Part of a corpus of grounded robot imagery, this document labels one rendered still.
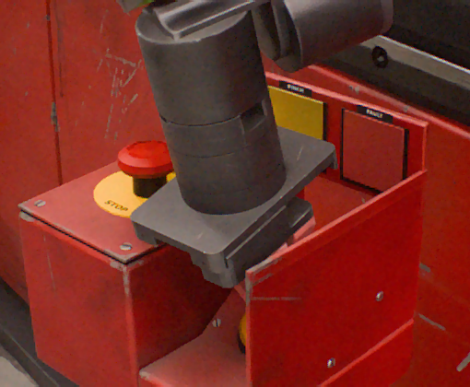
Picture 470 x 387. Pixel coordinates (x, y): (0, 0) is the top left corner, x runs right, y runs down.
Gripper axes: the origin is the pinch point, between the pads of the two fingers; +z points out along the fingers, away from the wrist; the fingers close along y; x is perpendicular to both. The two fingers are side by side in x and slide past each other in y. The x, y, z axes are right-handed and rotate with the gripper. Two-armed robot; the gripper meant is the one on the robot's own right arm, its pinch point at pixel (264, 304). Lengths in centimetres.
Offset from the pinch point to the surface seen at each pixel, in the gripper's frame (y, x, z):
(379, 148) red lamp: 10.3, -1.7, -4.9
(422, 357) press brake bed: 19.3, 4.0, 25.0
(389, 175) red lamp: 9.9, -2.5, -3.5
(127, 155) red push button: 0.9, 10.2, -6.9
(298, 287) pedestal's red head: -1.5, -4.7, -4.7
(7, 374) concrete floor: 21, 96, 82
